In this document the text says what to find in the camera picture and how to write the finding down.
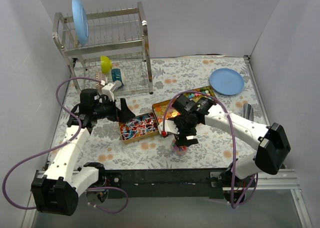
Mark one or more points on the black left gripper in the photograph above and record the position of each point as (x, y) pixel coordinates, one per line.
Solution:
(119, 111)

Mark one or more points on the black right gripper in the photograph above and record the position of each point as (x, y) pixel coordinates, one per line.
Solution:
(185, 136)

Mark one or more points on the gold tin of candies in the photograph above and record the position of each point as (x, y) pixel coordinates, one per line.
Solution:
(139, 128)

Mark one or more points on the tin of gummy candies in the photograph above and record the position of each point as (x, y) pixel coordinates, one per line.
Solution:
(160, 108)

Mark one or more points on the clear glass jar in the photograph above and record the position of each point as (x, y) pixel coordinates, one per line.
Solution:
(178, 150)

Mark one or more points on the tin of colourful star candies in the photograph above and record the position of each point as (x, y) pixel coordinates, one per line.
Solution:
(200, 91)

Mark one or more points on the silver metal scoop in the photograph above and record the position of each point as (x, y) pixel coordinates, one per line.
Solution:
(248, 112)

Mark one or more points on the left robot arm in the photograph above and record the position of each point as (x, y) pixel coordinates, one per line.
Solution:
(58, 190)

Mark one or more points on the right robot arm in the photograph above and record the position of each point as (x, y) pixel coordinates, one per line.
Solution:
(270, 142)

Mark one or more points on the teal and white cup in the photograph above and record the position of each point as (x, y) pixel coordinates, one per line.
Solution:
(118, 75)

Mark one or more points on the patterned tape roll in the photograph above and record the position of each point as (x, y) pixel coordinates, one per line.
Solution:
(102, 77)

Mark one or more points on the yellow-green bowl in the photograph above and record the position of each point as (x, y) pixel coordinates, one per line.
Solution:
(106, 64)

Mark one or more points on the blue plate on mat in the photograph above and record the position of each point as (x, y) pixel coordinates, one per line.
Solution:
(226, 81)

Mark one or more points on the steel dish rack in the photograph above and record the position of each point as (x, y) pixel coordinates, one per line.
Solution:
(121, 35)

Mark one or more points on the blue plate in rack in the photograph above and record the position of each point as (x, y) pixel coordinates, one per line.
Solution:
(80, 22)

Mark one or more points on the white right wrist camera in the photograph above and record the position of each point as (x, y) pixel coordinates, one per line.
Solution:
(167, 127)

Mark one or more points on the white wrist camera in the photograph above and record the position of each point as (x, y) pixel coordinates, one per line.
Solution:
(109, 89)
(167, 127)

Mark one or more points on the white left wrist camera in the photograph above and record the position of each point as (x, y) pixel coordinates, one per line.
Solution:
(109, 89)

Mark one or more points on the black metal base rail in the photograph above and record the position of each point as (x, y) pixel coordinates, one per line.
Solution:
(152, 183)

